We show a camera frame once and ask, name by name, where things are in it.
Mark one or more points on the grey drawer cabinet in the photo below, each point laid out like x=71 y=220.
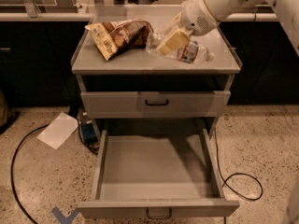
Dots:
x=136 y=70

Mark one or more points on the blue power box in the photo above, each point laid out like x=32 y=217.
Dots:
x=86 y=125

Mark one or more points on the open grey middle drawer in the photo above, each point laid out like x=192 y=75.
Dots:
x=156 y=177

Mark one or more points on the brown chip bag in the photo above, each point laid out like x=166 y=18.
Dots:
x=113 y=38

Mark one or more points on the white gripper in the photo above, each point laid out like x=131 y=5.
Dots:
x=195 y=16

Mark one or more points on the clear plastic water bottle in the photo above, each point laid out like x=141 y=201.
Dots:
x=193 y=53

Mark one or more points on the white counter rail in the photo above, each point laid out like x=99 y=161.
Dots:
x=88 y=17

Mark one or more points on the white paper sheet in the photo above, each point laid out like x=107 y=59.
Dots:
x=58 y=131

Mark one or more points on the closed grey top drawer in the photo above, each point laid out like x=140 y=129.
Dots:
x=154 y=104

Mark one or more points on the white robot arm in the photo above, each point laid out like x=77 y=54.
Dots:
x=287 y=12

